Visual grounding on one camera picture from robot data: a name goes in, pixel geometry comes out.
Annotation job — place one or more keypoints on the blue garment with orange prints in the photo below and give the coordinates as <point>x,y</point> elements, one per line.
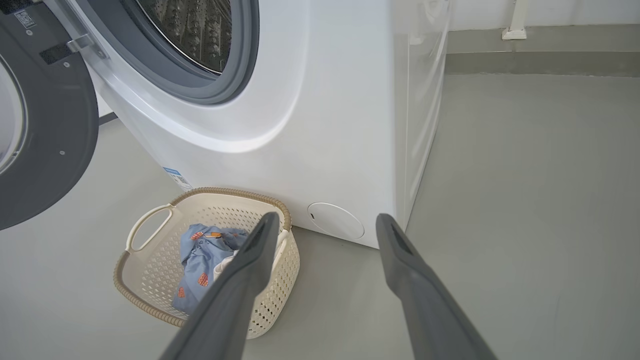
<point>202,260</point>

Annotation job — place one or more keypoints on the dark round washer door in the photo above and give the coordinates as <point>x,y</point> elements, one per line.
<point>55,150</point>

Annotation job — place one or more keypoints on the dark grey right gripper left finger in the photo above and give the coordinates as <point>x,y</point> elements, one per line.
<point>230,300</point>

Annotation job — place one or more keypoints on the white garment with blue trim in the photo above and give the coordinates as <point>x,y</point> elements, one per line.
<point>223,267</point>

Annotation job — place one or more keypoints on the white front-load washing machine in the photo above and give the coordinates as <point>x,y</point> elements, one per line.
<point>330,125</point>

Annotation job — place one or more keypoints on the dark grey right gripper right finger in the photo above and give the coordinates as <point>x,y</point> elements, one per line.
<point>425,305</point>

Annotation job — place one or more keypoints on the cream perforated laundry basket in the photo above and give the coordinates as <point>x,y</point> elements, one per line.
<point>155,270</point>

